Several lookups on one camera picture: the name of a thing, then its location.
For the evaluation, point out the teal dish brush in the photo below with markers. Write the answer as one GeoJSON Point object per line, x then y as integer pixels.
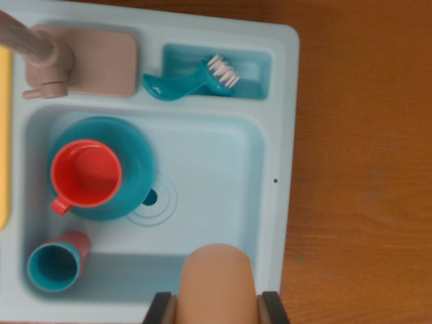
{"type": "Point", "coordinates": [175, 87]}

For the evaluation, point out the light blue toy sink unit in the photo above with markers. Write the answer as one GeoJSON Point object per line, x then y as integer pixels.
{"type": "Point", "coordinates": [219, 168]}

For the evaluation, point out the yellow dish rack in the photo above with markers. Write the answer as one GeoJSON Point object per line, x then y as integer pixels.
{"type": "Point", "coordinates": [5, 135]}

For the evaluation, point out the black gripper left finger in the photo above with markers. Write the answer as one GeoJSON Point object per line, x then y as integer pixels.
{"type": "Point", "coordinates": [161, 310]}

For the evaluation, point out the teal plastic tumbler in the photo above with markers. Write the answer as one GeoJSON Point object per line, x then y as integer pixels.
{"type": "Point", "coordinates": [50, 270]}

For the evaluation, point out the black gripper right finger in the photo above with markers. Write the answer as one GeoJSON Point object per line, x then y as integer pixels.
{"type": "Point", "coordinates": [272, 310]}

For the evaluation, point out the beige bread-shaped toy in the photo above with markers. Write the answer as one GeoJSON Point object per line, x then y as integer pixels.
{"type": "Point", "coordinates": [217, 287]}

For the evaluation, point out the grey toy faucet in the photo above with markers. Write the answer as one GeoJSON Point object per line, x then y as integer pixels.
{"type": "Point", "coordinates": [101, 60]}

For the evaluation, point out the teal plastic plate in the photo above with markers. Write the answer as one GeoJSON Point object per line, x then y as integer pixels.
{"type": "Point", "coordinates": [138, 162]}

